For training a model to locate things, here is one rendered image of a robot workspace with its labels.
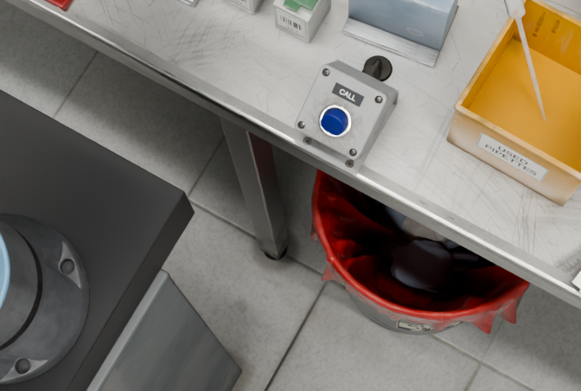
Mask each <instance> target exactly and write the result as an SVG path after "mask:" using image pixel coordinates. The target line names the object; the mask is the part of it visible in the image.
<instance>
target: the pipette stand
mask: <svg viewBox="0 0 581 391"><path fill-rule="evenodd" d="M457 3H458V0H348V19H347V21H346V22H345V25H344V27H343V29H342V33H344V34H346V35H350V36H353V37H355V38H357V39H360V40H363V41H364V42H369V43H371V44H373V45H375V46H378V47H381V48H384V49H387V50H389V51H392V52H394V53H396V54H400V55H403V56H405V57H407V58H410V59H413V60H415V61H418V62H421V63H424V64H425V65H428V66H431V67H434V66H435V64H436V61H437V58H438V56H439V54H440V51H441V49H442V47H443V45H444V42H445V39H446V37H447V35H448V33H449V31H450V27H451V25H452V23H453V21H454V19H455V16H456V14H457V11H458V8H459V5H457Z"/></svg>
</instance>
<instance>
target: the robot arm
mask: <svg viewBox="0 0 581 391"><path fill-rule="evenodd" d="M89 298H90V292H89V283H88V277H87V274H86V269H85V267H84V264H83V262H82V260H81V258H80V256H79V254H78V253H77V251H76V250H75V248H74V247H73V245H72V244H71V243H70V242H69V241H68V240H67V239H66V238H65V237H64V236H63V235H62V234H60V233H59V232H58V231H56V230H55V229H53V228H51V227H50V226H49V225H47V224H46V223H44V222H42V221H39V220H37V219H35V218H32V217H28V216H26V215H16V214H0V384H1V385H2V384H14V383H18V382H23V381H27V380H30V379H33V378H35V377H37V376H39V375H42V374H43V373H45V372H47V371H48V370H50V369H51V368H52V367H53V366H55V365H56V364H57V363H58V362H60V361H61V360H62V359H63V358H64V357H65V356H66V354H67V353H68V352H69V351H70V349H71V348H72V347H73V346H74V344H75V343H76V341H77V340H78V338H79V336H80V333H81V331H82V330H83V327H84V325H85V321H86V317H87V313H88V307H89Z"/></svg>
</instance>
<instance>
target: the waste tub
mask: <svg viewBox="0 0 581 391"><path fill-rule="evenodd" d="M523 3H524V7H525V11H526V14H525V15H524V16H523V17H522V18H521V21H522V25H523V29H524V31H525V35H526V39H527V45H528V48H529V51H530V55H531V58H532V62H533V68H534V71H535V74H536V78H537V81H538V85H539V92H540V96H541V100H542V105H543V109H544V114H545V116H546V121H544V120H543V117H542V113H541V110H540V106H539V103H538V100H537V97H536V94H535V91H534V89H533V83H532V80H531V76H530V73H529V69H528V66H527V60H526V56H525V53H524V50H523V47H522V43H521V39H520V34H519V30H518V27H517V23H516V21H515V20H514V19H513V18H512V17H509V18H508V20H507V22H506V24H505V25H504V27H503V28H502V30H501V32H500V34H499V35H498V36H497V38H496V39H495V41H494V43H493V45H492V46H491V48H490V49H489V51H488V52H487V54H486V55H485V57H484V59H483V60H482V62H481V64H480V66H479V67H478V69H477V70H476V72H475V73H474V75H473V76H472V78H471V80H470V81H469V83H468V85H467V86H466V87H465V89H464V90H463V93H462V94H461V96H460V97H459V99H458V101H457V102H456V104H455V105H454V109H456V111H455V114H454V117H453V119H452V122H451V125H450V130H449V133H448V136H447V139H446V140H447V141H448V142H449V143H451V144H453V145H455V146H456V147H458V148H460V149H461V150H463V151H466V152H467V153H469V154H470V155H472V156H473V157H476V158H478V159H479V160H481V161H483V162H484V163H486V164H488V165H490V166H491V167H493V168H495V169H497V170H499V171H500V172H502V173H503V174H505V175H507V176H509V177H511V178H513V179H514V180H515V181H517V182H519V183H521V184H523V185H525V186H527V187H528V188H529V189H532V190H533V191H535V192H537V193H539V194H540V195H542V196H544V197H545V198H547V199H549V200H551V201H552V202H555V203H557V204H558V205H559V206H562V207H563V206H564V205H565V203H566V202H567V201H568V199H569V198H570V197H571V195H572V194H573V193H574V192H575V190H576V189H577V188H578V186H579V185H580V184H581V22H580V21H579V20H577V19H575V18H573V17H571V16H568V15H567V14H566V13H564V12H562V11H560V10H557V9H555V8H554V7H552V6H551V5H549V4H547V3H544V2H543V1H541V0H523Z"/></svg>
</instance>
